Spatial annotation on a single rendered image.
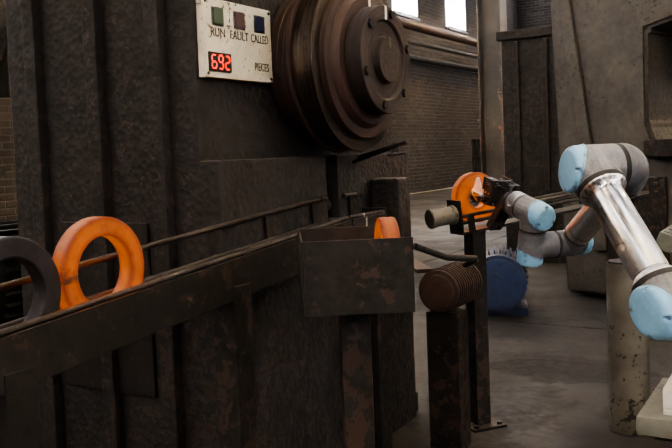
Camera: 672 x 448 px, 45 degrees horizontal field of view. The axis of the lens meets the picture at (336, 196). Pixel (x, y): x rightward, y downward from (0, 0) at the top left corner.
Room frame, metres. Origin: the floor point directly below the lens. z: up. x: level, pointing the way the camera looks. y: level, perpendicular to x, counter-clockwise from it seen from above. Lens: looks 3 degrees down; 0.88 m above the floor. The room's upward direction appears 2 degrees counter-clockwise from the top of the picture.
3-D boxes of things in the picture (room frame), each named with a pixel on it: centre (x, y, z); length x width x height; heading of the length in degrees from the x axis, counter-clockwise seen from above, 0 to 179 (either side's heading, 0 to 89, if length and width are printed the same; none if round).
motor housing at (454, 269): (2.39, -0.33, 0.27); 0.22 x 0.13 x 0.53; 149
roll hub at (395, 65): (2.12, -0.13, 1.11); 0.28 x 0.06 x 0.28; 149
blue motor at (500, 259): (4.31, -0.85, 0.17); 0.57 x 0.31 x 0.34; 169
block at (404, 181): (2.38, -0.16, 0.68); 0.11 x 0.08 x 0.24; 59
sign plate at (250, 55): (1.94, 0.22, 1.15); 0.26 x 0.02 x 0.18; 149
